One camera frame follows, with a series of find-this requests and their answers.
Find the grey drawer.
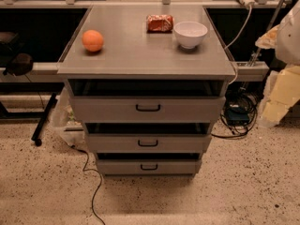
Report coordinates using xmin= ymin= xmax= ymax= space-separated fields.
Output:
xmin=96 ymin=159 xmax=202 ymax=175
xmin=85 ymin=134 xmax=212 ymax=153
xmin=69 ymin=97 xmax=225 ymax=123

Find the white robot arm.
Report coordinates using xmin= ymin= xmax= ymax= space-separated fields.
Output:
xmin=255 ymin=1 xmax=300 ymax=128

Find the grey drawer cabinet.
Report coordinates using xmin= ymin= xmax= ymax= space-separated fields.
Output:
xmin=58 ymin=4 xmax=234 ymax=162

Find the grey bottom drawer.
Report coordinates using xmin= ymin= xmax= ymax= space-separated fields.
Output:
xmin=96 ymin=159 xmax=202 ymax=175

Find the grey top drawer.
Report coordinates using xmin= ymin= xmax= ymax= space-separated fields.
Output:
xmin=69 ymin=97 xmax=225 ymax=123

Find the metal diagonal rod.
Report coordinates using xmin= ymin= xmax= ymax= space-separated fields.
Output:
xmin=248 ymin=0 xmax=293 ymax=68

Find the blue box on floor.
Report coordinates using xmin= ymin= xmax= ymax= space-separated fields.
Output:
xmin=225 ymin=108 xmax=249 ymax=126

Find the white bowl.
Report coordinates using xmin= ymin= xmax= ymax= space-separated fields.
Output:
xmin=173 ymin=22 xmax=208 ymax=49

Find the crushed red soda can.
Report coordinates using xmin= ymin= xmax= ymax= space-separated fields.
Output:
xmin=146 ymin=14 xmax=174 ymax=33

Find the orange fruit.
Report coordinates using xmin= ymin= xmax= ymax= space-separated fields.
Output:
xmin=82 ymin=30 xmax=104 ymax=53

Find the clear plastic bag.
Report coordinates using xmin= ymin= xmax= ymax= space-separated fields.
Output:
xmin=50 ymin=87 xmax=84 ymax=145

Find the black chair leg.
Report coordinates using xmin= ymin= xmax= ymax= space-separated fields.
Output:
xmin=31 ymin=93 xmax=57 ymax=146

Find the dark round chair part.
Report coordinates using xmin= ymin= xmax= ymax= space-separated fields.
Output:
xmin=3 ymin=53 xmax=33 ymax=76

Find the black cable bundle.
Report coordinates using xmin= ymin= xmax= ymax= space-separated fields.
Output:
xmin=211 ymin=91 xmax=260 ymax=140

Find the white power plug cable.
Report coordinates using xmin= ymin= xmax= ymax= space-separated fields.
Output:
xmin=224 ymin=0 xmax=259 ymax=86

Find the black floor cable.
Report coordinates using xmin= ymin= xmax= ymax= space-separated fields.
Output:
xmin=70 ymin=144 xmax=107 ymax=225

